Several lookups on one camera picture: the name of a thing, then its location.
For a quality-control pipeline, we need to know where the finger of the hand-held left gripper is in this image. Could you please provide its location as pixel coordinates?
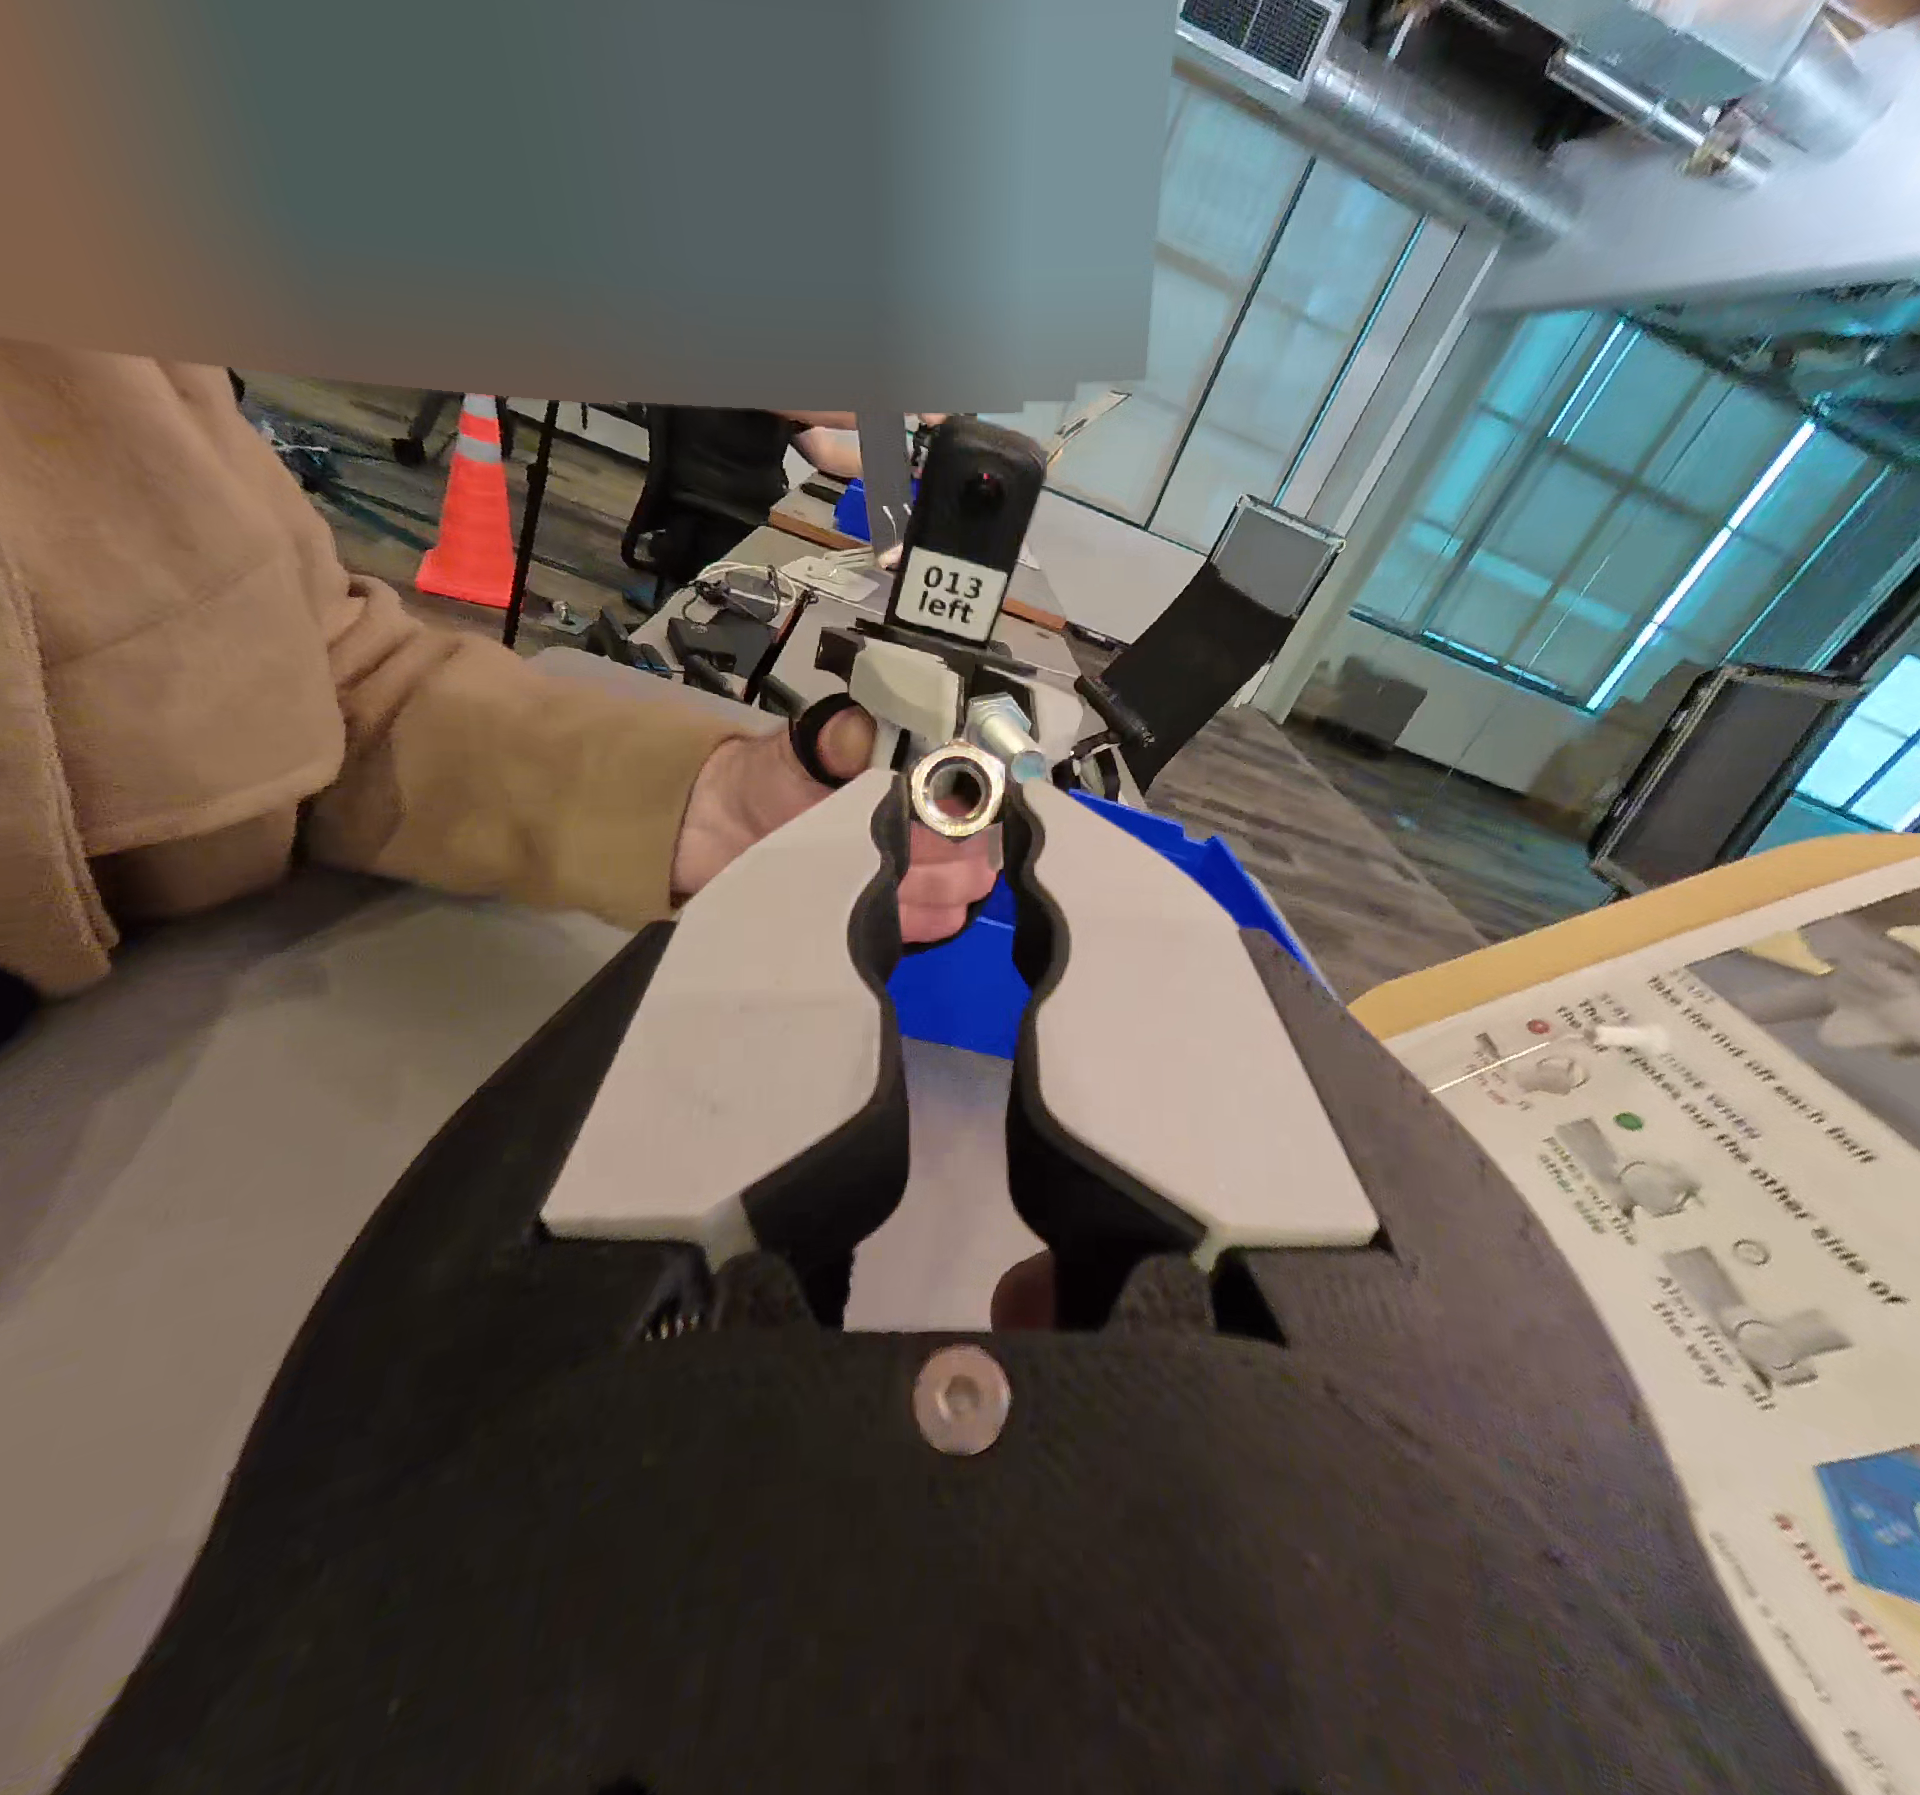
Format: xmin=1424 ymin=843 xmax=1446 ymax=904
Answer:
xmin=846 ymin=647 xmax=965 ymax=741

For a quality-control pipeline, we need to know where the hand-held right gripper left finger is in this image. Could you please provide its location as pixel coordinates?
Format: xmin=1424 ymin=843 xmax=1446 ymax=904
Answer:
xmin=537 ymin=775 xmax=912 ymax=1331

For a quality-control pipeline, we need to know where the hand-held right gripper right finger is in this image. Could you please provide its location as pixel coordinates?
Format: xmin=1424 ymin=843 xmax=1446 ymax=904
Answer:
xmin=1004 ymin=790 xmax=1381 ymax=1331

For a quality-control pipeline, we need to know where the steel hex bolt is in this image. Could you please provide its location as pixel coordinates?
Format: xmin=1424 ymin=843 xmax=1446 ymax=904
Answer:
xmin=965 ymin=690 xmax=1055 ymax=787

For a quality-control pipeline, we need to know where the steel hex nut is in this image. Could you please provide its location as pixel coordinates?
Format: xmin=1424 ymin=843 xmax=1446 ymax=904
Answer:
xmin=905 ymin=747 xmax=1000 ymax=837

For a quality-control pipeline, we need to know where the person's left forearm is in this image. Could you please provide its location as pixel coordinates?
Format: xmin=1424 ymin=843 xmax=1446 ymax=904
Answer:
xmin=112 ymin=557 xmax=785 ymax=933

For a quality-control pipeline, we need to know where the grey desk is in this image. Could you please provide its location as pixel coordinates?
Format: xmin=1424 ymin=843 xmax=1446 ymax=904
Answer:
xmin=0 ymin=647 xmax=1052 ymax=1795

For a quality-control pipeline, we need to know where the person's left hand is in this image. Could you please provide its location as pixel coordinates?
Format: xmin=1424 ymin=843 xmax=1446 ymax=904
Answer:
xmin=669 ymin=706 xmax=1006 ymax=945

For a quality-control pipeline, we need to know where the long blue plastic bin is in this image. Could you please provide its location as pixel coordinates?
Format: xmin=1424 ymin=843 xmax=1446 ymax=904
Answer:
xmin=884 ymin=787 xmax=1328 ymax=1060

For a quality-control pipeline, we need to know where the black office chair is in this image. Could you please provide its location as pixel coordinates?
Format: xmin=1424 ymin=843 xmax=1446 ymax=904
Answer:
xmin=623 ymin=402 xmax=793 ymax=615

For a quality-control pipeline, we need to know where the silver framed panel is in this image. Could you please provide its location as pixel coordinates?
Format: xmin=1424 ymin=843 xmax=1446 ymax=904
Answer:
xmin=1213 ymin=493 xmax=1346 ymax=615

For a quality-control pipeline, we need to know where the grey bench seat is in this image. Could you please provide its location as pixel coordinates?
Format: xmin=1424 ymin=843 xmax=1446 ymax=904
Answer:
xmin=1320 ymin=663 xmax=1430 ymax=755

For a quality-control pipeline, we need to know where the black tripod stand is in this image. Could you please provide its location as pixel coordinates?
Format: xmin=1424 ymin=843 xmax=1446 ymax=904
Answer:
xmin=499 ymin=401 xmax=562 ymax=653

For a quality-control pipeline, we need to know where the orange traffic cone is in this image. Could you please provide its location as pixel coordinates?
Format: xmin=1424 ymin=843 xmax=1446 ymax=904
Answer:
xmin=414 ymin=392 xmax=521 ymax=612

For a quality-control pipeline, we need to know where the printed instruction sign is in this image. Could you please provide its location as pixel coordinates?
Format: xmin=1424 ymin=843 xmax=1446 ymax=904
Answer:
xmin=1379 ymin=895 xmax=1920 ymax=1795

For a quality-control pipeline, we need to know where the person's beige coat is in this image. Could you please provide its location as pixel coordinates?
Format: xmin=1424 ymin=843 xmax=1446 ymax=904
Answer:
xmin=0 ymin=337 xmax=406 ymax=1002

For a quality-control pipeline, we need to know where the glass window wall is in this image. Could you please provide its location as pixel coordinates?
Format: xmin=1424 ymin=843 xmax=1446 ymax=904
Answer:
xmin=1156 ymin=76 xmax=1920 ymax=837

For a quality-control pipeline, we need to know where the rectangular sheet-metal duct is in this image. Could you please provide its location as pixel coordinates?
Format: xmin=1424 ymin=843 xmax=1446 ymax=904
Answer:
xmin=1440 ymin=0 xmax=1920 ymax=190

